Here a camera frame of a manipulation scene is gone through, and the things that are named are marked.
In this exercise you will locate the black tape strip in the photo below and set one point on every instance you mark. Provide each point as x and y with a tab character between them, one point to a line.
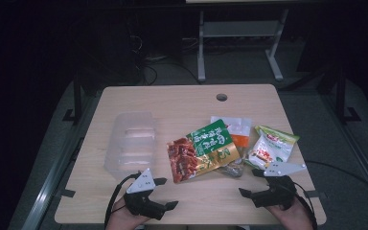
313	194
67	193

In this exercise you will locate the black metal stand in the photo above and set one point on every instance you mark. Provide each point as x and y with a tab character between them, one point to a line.
341	96

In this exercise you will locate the white metal desk frame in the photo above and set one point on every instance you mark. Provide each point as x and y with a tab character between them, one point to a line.
239	28

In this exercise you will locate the person's left hand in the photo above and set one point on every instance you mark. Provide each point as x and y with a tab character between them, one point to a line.
124	220

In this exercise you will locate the clear plastic container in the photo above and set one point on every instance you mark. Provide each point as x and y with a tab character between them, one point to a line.
131	143

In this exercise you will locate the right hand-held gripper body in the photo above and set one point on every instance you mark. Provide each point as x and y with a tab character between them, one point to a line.
278	195

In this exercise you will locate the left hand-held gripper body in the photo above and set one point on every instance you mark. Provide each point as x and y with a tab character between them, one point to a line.
140	185

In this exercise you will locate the white and green snack packet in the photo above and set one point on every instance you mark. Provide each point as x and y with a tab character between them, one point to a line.
273	145

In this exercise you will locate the person's right hand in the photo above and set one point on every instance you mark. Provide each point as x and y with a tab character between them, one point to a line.
292	218

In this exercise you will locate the grey aluminium rail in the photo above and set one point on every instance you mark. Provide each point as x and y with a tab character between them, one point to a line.
48	191
357	153

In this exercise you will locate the green and red snack packet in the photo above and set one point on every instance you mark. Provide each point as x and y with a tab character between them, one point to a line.
201	150

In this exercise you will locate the white and orange snack packet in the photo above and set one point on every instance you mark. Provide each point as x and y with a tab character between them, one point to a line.
241	131

